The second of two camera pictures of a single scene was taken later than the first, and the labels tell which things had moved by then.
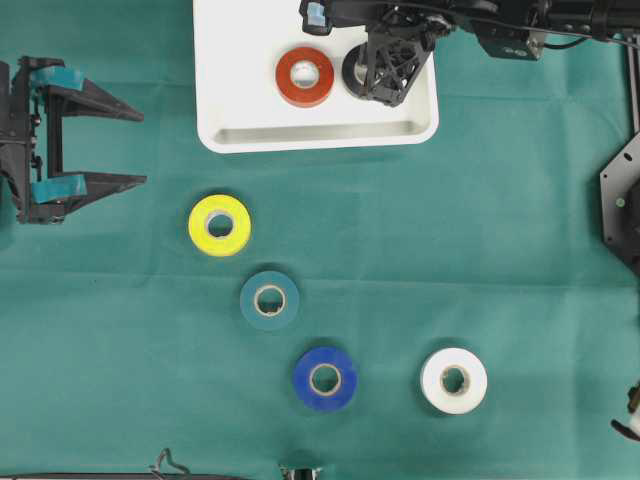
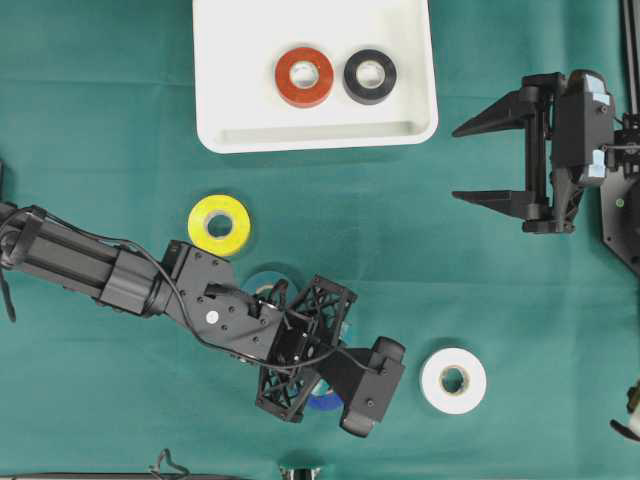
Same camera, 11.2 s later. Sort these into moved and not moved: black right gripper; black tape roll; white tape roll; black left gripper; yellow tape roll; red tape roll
Moved: black left gripper; black right gripper
Not moved: red tape roll; black tape roll; yellow tape roll; white tape roll
